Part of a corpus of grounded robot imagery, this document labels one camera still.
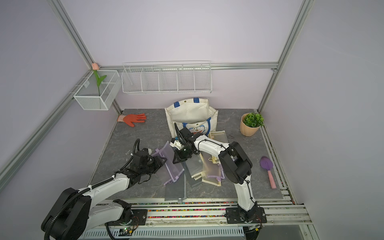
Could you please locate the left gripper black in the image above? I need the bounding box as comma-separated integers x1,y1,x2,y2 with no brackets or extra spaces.
140,155,167,176

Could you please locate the purple mesh pouch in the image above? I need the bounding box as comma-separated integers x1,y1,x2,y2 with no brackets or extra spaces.
206,162,225,181
152,142,184,186

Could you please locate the grey mesh pouch front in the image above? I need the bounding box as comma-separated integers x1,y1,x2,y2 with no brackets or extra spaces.
165,174,187,203

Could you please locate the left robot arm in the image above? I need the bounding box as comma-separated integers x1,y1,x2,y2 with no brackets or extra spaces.
41,139,167,240

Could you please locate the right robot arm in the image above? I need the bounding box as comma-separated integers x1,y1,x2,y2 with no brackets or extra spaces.
173,125,259,223

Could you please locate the yellow mesh pouch bottom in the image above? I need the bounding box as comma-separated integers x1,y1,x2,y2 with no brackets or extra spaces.
200,153,222,187

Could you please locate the purple mesh pouch under pile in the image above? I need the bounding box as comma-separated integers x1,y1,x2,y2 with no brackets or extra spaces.
206,162,225,181

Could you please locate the white canvas Doraemon tote bag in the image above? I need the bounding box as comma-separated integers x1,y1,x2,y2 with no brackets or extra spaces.
165,98,219,138

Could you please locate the red rubber glove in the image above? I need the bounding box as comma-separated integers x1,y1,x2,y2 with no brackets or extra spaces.
118,114,147,128

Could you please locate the green plant in beige pot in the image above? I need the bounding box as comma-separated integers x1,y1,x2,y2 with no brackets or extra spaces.
240,113,264,137

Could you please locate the white slotted vent grille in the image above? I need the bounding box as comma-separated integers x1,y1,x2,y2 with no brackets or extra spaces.
78,226,245,240

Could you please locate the artificial pink tulip flower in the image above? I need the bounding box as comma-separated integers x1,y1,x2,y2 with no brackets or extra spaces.
92,63,107,96

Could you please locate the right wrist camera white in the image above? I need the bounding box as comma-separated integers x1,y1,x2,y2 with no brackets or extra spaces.
170,138,184,150

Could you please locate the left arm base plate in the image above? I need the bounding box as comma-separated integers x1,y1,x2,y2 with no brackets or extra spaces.
108,209,148,226

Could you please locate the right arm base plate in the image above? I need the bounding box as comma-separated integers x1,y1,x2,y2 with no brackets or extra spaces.
225,205,267,224

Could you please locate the long white wire wall basket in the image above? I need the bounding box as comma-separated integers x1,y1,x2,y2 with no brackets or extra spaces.
122,61,213,94

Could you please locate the small white mesh wall basket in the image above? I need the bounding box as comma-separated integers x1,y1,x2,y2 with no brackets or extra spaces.
74,70,122,111

